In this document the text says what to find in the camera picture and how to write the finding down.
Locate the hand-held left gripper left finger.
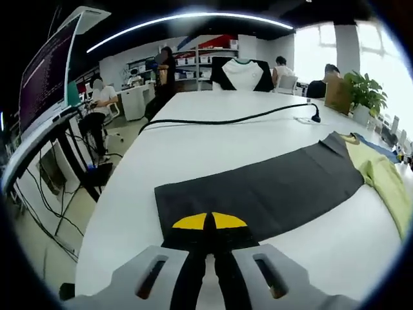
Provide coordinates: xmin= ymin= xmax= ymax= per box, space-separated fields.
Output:
xmin=69 ymin=212 xmax=212 ymax=310

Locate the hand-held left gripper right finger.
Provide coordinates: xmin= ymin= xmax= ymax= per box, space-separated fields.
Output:
xmin=211 ymin=211 xmax=349 ymax=310

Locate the white flat socket plate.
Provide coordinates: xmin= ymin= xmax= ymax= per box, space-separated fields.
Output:
xmin=293 ymin=116 xmax=328 ymax=125

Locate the white low cabinet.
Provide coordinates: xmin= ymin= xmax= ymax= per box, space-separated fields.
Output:
xmin=124 ymin=87 xmax=156 ymax=122

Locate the white standing desk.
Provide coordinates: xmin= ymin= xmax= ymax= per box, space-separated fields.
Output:
xmin=1 ymin=106 xmax=114 ymax=201

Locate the white office chair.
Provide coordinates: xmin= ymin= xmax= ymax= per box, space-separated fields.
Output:
xmin=277 ymin=76 xmax=299 ymax=95

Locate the brown paper bag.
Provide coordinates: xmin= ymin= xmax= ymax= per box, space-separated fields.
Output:
xmin=324 ymin=76 xmax=354 ymax=116

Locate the teal board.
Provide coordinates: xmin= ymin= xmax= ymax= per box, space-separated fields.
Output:
xmin=66 ymin=80 xmax=81 ymax=107

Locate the white and black raglan shirt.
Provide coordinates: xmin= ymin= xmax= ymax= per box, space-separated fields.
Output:
xmin=210 ymin=56 xmax=274 ymax=92

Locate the green potted plant white pot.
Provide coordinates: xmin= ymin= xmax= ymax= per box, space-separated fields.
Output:
xmin=343 ymin=70 xmax=388 ymax=127

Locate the shelf with white bins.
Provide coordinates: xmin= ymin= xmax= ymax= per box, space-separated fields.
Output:
xmin=124 ymin=38 xmax=239 ymax=91

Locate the bright window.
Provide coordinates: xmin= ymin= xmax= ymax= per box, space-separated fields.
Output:
xmin=358 ymin=22 xmax=406 ymax=107
xmin=295 ymin=25 xmax=338 ymax=93

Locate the white ceiling air conditioner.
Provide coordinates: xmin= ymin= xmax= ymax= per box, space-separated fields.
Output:
xmin=76 ymin=8 xmax=112 ymax=35

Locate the straight ceiling light strip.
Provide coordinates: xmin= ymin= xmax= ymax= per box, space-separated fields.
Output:
xmin=86 ymin=12 xmax=294 ymax=54

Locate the black power cable with plug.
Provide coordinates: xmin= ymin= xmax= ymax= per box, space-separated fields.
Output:
xmin=138 ymin=102 xmax=322 ymax=135

